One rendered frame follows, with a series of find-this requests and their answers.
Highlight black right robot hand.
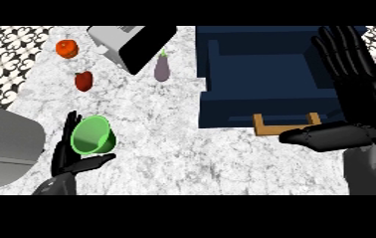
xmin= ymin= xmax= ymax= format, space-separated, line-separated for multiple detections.
xmin=278 ymin=25 xmax=376 ymax=153

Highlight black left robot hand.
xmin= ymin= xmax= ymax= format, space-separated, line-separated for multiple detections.
xmin=51 ymin=110 xmax=118 ymax=178

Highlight green cup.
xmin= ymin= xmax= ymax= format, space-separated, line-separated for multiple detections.
xmin=70 ymin=115 xmax=118 ymax=155

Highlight dark blue open drawer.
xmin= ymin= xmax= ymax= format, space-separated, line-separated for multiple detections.
xmin=195 ymin=25 xmax=371 ymax=129

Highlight grey rounded object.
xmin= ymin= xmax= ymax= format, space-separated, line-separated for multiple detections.
xmin=0 ymin=108 xmax=48 ymax=188

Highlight red bell pepper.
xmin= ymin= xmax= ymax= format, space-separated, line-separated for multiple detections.
xmin=74 ymin=70 xmax=95 ymax=93

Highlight orange tomato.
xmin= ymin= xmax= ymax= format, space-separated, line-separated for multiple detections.
xmin=55 ymin=39 xmax=82 ymax=60

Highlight purple eggplant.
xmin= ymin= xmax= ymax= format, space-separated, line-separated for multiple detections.
xmin=154 ymin=48 xmax=173 ymax=83

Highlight grey and black appliance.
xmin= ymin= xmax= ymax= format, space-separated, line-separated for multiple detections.
xmin=86 ymin=25 xmax=180 ymax=77

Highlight wooden drawer handle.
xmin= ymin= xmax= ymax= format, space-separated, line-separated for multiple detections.
xmin=251 ymin=112 xmax=323 ymax=136

